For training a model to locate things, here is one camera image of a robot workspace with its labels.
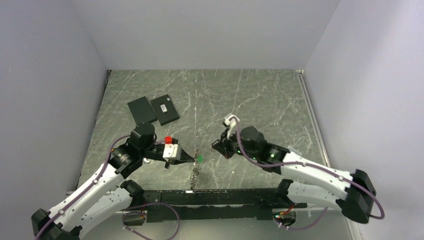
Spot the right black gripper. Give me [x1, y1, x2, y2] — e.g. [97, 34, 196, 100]
[212, 127, 259, 161]

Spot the silver keyring chain with keys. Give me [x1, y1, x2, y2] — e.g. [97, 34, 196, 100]
[188, 149, 204, 191]

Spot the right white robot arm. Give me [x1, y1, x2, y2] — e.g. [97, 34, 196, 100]
[211, 126, 385, 224]

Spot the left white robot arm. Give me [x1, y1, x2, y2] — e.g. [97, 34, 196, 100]
[31, 122, 196, 240]

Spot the black box with label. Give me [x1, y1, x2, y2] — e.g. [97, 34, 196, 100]
[150, 94, 180, 126]

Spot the black box lid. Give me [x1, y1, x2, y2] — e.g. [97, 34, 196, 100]
[127, 96, 157, 125]

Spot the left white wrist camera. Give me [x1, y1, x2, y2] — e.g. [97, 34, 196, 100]
[162, 143, 182, 161]

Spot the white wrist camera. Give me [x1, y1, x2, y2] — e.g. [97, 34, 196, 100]
[162, 143, 182, 161]
[223, 113, 240, 134]

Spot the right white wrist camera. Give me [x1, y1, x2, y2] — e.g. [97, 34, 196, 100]
[223, 113, 240, 134]

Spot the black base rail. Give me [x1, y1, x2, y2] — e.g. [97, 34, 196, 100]
[128, 188, 291, 223]

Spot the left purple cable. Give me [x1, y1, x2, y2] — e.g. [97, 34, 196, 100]
[33, 134, 181, 240]

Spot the aluminium frame rail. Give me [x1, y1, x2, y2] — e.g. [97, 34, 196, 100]
[296, 69, 354, 210]

